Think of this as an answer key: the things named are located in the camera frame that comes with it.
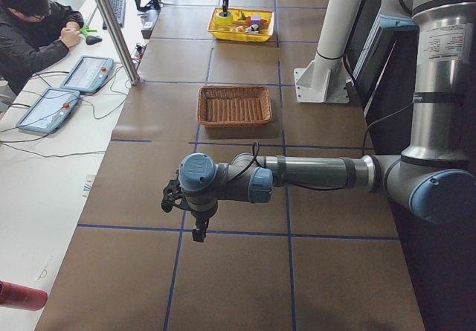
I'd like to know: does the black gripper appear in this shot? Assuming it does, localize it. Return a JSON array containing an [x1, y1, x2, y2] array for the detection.
[[190, 204, 218, 242]]

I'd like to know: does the yellow tape roll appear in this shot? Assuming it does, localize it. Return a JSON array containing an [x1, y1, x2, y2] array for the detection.
[[215, 10, 234, 28]]

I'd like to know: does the yellow plastic basket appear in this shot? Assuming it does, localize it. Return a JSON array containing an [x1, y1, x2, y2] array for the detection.
[[208, 7, 274, 42]]

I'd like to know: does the brown wicker basket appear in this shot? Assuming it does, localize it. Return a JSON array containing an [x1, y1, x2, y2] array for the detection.
[[197, 85, 273, 128]]

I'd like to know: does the purple foam cube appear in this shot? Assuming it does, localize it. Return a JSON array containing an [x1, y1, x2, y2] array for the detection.
[[250, 15, 261, 26]]

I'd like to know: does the toy croissant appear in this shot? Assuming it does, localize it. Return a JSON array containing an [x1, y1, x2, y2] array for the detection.
[[230, 25, 245, 33]]

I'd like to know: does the black white toy cow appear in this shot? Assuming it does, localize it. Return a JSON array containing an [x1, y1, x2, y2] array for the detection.
[[245, 25, 260, 34]]

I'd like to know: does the black keyboard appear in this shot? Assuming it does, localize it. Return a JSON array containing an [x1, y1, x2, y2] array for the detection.
[[109, 0, 126, 28]]

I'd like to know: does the upper teach pendant tablet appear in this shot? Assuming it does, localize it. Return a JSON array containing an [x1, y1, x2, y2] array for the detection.
[[60, 55, 114, 94]]

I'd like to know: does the teach pendant tablet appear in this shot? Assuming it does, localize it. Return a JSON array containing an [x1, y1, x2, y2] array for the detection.
[[16, 88, 81, 134], [60, 55, 114, 94]]

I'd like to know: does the lower teach pendant tablet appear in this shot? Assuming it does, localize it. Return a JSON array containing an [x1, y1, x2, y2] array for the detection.
[[16, 88, 81, 134]]

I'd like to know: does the red cylinder bottle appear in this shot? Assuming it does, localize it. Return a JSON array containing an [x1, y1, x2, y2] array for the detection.
[[0, 281, 48, 311]]

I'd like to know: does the seated person in black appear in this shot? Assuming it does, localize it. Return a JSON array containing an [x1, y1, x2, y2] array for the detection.
[[1, 0, 84, 94]]

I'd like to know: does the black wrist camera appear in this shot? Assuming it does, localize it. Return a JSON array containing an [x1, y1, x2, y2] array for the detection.
[[161, 179, 182, 213]]

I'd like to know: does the aluminium frame post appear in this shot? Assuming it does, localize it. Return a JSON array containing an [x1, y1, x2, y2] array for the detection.
[[95, 0, 141, 86]]

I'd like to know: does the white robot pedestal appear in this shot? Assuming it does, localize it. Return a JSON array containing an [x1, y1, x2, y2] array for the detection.
[[294, 0, 362, 103]]

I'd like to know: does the green handled tool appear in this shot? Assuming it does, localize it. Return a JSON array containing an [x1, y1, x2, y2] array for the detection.
[[80, 25, 97, 39]]

